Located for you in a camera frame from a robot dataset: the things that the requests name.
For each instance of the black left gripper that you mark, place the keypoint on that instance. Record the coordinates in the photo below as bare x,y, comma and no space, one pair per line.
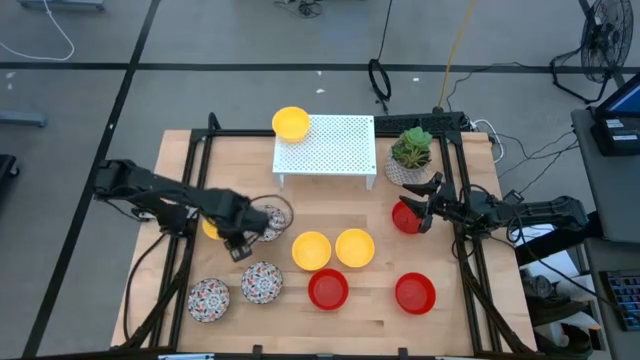
240,216

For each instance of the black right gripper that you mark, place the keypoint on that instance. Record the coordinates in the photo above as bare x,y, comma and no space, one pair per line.
445,202

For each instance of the red plastic mini bowl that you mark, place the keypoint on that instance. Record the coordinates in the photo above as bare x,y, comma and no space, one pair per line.
415,293
328,289
404,221

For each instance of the yellow plastic mini bowl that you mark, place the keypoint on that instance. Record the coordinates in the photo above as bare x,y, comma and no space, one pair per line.
355,247
291,122
311,250
209,230

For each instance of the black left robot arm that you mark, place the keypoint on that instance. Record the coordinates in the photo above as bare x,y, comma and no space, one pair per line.
135,182

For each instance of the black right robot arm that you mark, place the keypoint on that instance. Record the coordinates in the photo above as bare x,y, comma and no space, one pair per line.
535,210

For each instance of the succulent in patterned white pot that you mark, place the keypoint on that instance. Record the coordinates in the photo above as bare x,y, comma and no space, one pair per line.
411,152

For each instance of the black power strip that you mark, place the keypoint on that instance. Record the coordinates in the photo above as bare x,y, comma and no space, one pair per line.
420,122

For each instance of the white perforated metal shelf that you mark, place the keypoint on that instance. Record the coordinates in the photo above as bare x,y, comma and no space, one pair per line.
335,145

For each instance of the grey side desk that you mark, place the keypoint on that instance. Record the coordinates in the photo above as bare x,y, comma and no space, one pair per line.
607,185

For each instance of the black box with labels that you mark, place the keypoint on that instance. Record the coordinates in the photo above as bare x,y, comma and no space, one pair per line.
616,136

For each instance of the laptop with blue screen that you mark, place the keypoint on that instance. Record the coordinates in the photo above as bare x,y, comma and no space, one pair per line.
622,100

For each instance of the black keyboard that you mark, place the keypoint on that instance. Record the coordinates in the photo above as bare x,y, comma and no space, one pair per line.
625,297

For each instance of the black floor fan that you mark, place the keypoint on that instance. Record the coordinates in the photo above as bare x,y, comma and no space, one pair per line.
602,42

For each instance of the grey cart base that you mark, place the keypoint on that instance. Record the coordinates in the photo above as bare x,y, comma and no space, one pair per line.
60,5

